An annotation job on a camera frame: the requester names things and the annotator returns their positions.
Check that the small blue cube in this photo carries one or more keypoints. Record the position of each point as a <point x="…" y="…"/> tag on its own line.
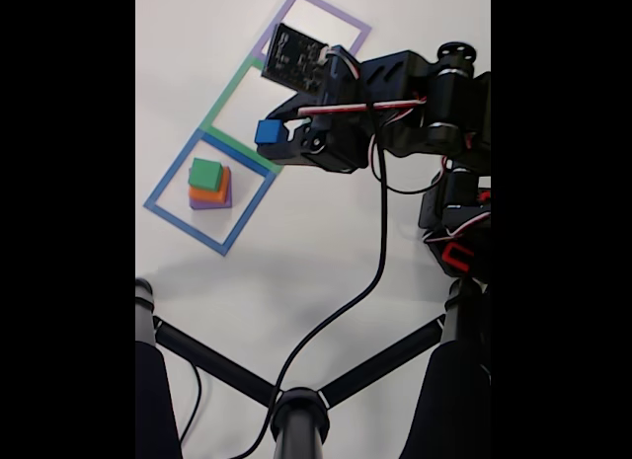
<point x="268" y="132"/>

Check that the black tripod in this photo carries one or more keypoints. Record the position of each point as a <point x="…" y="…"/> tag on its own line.
<point x="298" y="419"/>

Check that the green cube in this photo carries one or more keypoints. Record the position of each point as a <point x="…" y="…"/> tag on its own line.
<point x="205" y="174"/>

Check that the green square frame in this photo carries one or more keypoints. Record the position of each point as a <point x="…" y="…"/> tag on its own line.
<point x="222" y="103"/>

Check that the orange cube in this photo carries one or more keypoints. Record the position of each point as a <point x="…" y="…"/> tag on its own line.
<point x="207" y="195"/>

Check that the purple square frame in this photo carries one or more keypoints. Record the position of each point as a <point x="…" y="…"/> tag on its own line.
<point x="345" y="20"/>

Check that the large purple cube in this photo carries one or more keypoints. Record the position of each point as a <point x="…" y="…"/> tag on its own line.
<point x="212" y="206"/>

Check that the blue square frame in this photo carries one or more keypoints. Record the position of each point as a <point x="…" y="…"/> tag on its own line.
<point x="182" y="222"/>

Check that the black camera box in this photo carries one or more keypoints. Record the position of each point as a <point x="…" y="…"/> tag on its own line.
<point x="296" y="59"/>

